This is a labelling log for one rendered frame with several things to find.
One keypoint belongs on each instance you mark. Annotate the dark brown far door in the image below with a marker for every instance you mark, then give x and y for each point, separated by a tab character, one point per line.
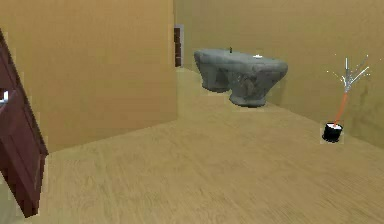
177	46

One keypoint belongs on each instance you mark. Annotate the small white object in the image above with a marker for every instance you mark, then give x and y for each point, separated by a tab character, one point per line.
257	56

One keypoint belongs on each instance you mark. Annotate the dark red wooden door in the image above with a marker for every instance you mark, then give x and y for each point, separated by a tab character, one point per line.
20	146

